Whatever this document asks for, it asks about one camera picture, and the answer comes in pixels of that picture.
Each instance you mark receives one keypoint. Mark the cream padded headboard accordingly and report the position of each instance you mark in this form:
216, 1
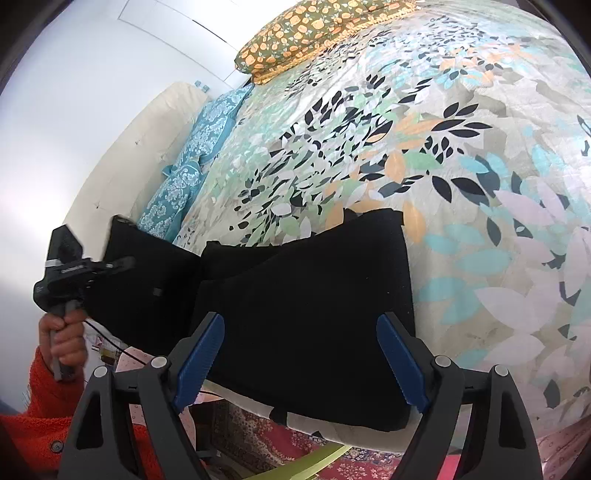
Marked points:
134, 152

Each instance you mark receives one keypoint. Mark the white wardrobe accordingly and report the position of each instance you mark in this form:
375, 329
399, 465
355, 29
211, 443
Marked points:
194, 27

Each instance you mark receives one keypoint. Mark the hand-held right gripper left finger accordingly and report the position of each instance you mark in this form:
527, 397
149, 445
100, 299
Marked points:
198, 364

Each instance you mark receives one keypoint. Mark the bed with floral leaf sheet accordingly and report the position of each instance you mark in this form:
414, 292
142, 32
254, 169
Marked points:
461, 138

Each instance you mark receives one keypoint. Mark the blue patterned pillow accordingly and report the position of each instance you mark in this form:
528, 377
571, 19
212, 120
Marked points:
171, 198
217, 120

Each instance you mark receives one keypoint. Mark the yellow-green plastic item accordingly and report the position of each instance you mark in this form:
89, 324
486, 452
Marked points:
304, 464

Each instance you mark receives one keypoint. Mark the person's left forearm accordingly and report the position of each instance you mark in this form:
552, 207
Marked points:
46, 392

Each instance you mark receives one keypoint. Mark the person's left hand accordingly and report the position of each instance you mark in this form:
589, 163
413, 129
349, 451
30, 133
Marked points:
69, 346

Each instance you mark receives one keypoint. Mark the patterned red rug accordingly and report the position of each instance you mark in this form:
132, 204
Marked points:
240, 429

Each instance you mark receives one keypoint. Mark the black pants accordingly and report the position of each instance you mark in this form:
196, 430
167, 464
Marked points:
300, 314

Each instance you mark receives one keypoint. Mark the small blue wall stickers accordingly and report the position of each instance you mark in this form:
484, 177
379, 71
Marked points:
201, 85

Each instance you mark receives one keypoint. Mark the person's red fleece jacket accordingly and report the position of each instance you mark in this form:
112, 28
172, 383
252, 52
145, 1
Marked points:
27, 443

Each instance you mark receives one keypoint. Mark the orange floral pillow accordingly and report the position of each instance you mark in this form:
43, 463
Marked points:
300, 32

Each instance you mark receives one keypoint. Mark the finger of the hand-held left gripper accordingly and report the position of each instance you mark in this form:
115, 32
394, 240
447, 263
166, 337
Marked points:
117, 264

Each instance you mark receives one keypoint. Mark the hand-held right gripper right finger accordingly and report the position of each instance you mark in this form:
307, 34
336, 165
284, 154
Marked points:
401, 364

